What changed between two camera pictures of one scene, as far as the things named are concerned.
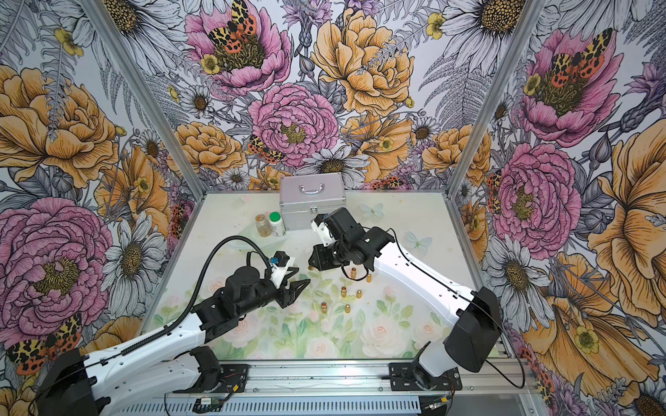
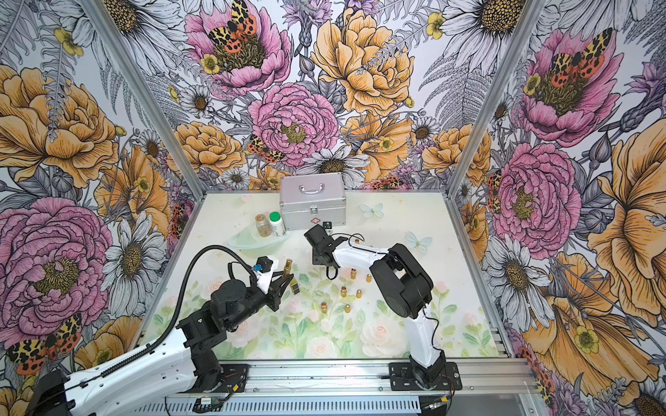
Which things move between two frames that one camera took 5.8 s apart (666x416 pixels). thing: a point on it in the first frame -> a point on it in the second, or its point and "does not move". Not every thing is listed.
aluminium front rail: (354, 380) does not move
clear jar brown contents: (264, 225) does not move
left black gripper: (286, 296) -> (276, 290)
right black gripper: (321, 263) does not move
